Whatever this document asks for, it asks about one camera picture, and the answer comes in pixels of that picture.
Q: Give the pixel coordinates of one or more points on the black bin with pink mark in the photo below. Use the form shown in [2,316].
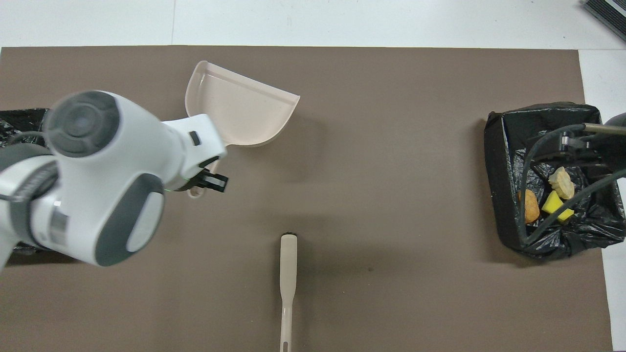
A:
[19,120]

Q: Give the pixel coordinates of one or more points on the beige plastic dustpan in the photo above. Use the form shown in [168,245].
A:
[239,107]

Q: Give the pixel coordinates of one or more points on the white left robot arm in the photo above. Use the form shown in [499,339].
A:
[98,176]

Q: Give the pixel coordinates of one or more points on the brown paper table mat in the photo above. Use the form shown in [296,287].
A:
[391,146]

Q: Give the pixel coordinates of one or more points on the green and yellow sponge piece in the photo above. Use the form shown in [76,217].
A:
[552,203]

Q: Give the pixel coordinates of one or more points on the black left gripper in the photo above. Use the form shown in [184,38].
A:
[214,182]

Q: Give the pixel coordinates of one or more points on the black bag-lined trash bin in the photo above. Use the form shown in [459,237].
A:
[508,195]

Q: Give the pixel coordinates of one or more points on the orange-brown foam lump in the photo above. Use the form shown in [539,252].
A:
[532,206]

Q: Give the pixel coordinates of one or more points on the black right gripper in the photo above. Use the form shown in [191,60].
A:
[574,145]

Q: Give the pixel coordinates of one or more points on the dark ribbed panel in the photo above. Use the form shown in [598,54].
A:
[606,14]

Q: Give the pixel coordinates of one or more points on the pale rounded foam chunk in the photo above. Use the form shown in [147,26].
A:
[561,183]

